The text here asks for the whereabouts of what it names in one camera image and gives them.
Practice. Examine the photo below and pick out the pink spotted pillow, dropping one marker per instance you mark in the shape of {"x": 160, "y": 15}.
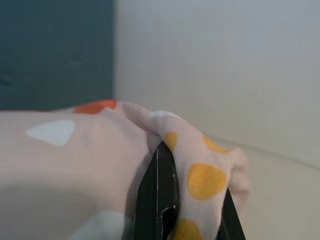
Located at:
{"x": 75, "y": 162}

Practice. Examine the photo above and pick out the blue upholstered bed headboard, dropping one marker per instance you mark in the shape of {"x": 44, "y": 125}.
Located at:
{"x": 50, "y": 50}

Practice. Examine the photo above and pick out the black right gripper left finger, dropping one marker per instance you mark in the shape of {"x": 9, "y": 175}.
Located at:
{"x": 155, "y": 200}

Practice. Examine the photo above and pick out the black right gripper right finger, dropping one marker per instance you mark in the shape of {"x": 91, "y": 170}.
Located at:
{"x": 231, "y": 225}

